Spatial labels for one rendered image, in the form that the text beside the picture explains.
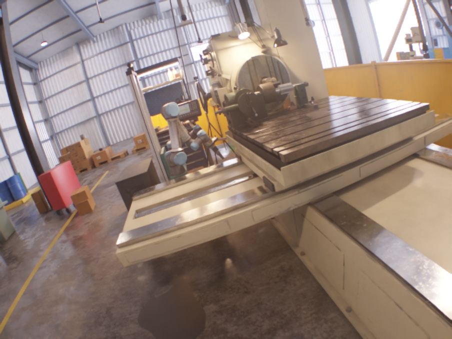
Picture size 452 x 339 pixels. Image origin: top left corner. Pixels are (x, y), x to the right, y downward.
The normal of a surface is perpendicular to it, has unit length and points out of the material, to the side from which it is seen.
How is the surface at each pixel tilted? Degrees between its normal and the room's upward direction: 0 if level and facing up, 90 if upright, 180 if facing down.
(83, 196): 90
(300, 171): 90
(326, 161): 90
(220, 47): 90
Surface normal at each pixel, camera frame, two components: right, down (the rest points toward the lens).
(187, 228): -0.27, -0.91
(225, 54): 0.21, 0.27
